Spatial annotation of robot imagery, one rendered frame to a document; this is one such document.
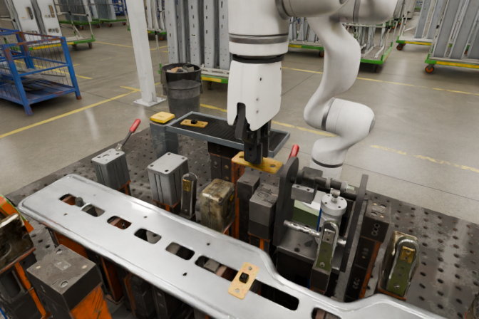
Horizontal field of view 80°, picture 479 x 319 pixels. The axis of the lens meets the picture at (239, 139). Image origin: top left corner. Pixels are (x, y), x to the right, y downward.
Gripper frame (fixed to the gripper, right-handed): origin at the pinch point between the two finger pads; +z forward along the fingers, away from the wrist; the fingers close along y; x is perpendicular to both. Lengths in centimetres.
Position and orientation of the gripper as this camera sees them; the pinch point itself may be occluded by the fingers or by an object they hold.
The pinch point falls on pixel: (256, 148)
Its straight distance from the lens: 48.5
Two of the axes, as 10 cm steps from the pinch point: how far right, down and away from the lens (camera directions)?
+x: 8.6, 2.2, -4.6
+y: -5.1, 4.0, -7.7
